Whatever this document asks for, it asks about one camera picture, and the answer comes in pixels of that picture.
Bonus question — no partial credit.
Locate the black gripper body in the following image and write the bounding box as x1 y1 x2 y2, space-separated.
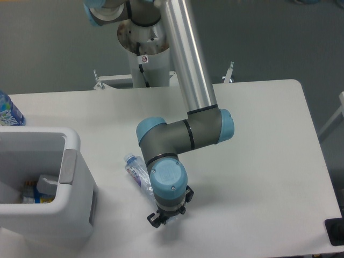
156 202 186 217

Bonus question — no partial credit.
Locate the clear plastic water bottle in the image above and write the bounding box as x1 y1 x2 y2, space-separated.
123 153 180 224

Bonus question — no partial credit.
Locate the white paper wrapper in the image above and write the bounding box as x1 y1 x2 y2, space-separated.
37 174 59 195

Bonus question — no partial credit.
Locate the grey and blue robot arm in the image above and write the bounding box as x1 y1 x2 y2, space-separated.
83 1 234 227

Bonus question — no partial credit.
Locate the white plastic trash can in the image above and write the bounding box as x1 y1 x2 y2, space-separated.
1 126 98 238

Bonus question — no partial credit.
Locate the white stand foot right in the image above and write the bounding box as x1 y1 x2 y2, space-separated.
222 61 234 83

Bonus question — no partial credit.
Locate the white stand foot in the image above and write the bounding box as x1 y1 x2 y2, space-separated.
93 69 133 90
222 61 234 83

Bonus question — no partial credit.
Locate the blue yellow snack packet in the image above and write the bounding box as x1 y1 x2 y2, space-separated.
21 181 55 204

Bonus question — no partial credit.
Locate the white stand foot left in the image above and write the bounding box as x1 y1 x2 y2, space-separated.
93 69 133 90

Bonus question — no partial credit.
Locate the black clamp on table edge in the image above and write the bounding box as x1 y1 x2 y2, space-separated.
325 218 343 246

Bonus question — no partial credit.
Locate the blue labelled water bottle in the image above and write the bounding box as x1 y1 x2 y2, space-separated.
1 91 26 126

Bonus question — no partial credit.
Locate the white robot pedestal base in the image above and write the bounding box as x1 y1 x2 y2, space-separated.
117 20 170 88

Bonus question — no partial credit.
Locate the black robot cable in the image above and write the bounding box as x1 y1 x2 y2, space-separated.
135 41 151 88

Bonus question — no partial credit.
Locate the white metal frame at right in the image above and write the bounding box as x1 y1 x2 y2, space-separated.
318 92 343 143

